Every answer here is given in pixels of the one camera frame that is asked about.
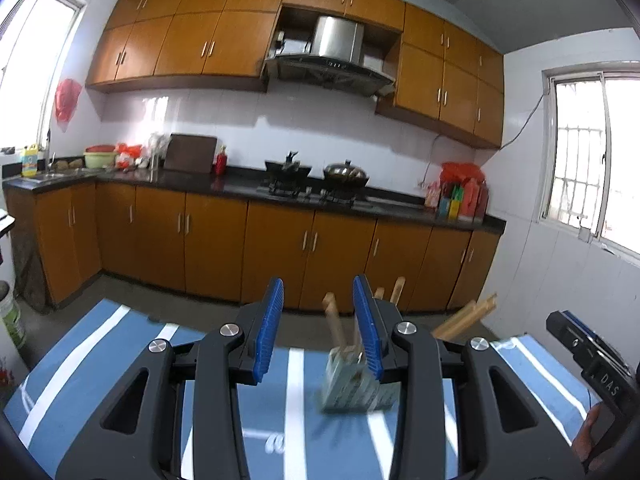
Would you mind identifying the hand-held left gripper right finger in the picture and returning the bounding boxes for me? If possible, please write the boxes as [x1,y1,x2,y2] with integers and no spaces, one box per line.
[352,274,586,480]

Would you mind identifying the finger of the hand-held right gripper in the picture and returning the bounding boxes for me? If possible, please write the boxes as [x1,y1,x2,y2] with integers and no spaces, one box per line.
[545,310,627,377]

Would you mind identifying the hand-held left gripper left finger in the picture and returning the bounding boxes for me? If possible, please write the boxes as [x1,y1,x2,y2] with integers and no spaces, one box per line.
[55,276,286,480]

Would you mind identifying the green perforated chopstick holder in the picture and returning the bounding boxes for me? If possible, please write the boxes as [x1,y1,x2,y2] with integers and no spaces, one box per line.
[320,345,401,414]

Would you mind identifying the person's right hand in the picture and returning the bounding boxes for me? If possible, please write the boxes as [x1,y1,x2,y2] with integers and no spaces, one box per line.
[572,402,609,462]

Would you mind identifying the wooden lower kitchen cabinets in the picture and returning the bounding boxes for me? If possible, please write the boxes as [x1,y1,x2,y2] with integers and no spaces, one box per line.
[5,180,501,314]

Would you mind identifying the gas stove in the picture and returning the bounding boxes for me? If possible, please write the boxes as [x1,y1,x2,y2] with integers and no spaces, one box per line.
[257,179,359,207]

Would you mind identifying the black kitchen countertop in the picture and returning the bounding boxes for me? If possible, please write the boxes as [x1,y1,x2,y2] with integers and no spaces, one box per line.
[2,162,507,234]

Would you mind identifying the barred window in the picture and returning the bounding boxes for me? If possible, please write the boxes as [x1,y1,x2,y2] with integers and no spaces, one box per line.
[539,62,640,267]

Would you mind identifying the dark brown cutting board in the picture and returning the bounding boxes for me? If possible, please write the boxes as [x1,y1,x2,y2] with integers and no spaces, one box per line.
[164,133,219,174]

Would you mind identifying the blue white striped tablecloth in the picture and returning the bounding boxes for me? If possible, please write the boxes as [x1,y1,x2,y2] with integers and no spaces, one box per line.
[2,297,608,480]

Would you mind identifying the metal containers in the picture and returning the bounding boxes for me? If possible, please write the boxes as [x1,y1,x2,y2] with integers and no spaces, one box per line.
[147,132,169,171]

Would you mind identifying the plastic food bags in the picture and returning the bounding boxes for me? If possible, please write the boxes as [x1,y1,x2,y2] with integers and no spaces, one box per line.
[115,142,151,170]

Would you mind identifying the green basin with red lid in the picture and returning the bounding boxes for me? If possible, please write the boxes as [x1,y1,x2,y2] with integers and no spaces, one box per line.
[83,144,117,170]

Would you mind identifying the white bucket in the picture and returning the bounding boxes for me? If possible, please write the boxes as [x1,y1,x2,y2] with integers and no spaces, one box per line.
[0,282,27,352]

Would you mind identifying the steel range hood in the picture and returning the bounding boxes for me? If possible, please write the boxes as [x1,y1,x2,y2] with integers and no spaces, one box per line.
[263,15,396,99]

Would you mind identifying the yellow dish soap bottle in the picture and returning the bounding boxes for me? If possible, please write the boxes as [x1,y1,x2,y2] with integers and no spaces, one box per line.
[21,143,40,178]

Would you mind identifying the hanging red plastic bag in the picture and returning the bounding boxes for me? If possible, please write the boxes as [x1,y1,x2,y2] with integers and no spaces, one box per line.
[54,78,83,124]

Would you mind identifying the bright window beside sink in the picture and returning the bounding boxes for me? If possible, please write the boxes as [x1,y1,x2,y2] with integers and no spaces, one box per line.
[0,0,87,150]

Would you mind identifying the black wok with handle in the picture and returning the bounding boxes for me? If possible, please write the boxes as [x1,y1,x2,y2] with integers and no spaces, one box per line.
[264,150,314,182]

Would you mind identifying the wall cable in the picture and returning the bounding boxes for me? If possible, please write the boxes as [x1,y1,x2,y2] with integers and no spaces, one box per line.
[499,91,547,150]

